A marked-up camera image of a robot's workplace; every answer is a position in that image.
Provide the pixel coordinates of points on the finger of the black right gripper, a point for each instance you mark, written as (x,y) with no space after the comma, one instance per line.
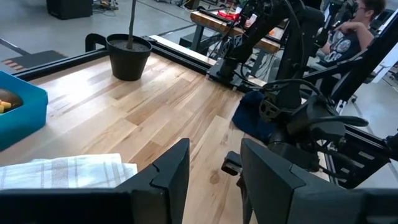
(245,205)

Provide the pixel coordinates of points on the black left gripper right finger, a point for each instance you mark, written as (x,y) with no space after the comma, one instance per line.
(311,208)

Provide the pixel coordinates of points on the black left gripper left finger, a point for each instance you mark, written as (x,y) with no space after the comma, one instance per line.
(93,208)

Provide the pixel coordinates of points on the small yellow toy pepper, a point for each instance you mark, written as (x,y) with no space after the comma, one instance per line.
(4,105)

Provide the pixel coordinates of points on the brown toy kiwi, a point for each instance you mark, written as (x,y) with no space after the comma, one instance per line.
(14,98)

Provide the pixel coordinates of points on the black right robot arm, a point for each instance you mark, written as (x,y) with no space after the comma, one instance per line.
(292,62)

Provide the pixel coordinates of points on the teal plastic tupperware container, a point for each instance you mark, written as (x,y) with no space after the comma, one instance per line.
(25,124)

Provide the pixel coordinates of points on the dark navy cloth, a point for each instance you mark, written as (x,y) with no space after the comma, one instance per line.
(248,118)

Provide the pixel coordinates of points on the white plaid kitchen towel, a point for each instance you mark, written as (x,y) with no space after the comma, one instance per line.
(62,171)

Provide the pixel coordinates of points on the background robot workbench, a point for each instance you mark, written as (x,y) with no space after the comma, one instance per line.
(217,26)

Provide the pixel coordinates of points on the leafy green plant black pot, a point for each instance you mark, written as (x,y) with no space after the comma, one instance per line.
(127,62)

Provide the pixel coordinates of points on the black striped-edge floor mat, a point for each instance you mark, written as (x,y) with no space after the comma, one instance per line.
(37,59)

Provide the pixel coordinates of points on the person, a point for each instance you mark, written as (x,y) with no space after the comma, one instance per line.
(351,40)

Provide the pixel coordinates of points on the black cabinet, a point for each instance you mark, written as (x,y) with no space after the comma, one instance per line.
(68,9)

